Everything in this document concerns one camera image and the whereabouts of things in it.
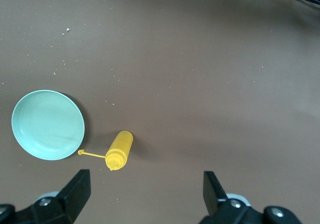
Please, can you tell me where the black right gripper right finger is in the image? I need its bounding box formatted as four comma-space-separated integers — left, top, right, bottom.
199, 170, 305, 224

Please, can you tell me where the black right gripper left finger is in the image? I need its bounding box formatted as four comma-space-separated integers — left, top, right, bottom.
0, 169, 91, 224

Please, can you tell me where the yellow squeeze bottle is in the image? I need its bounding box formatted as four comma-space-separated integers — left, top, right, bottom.
77, 130, 134, 171

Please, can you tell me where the mint green plate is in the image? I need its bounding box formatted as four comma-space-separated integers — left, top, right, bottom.
11, 89, 85, 161

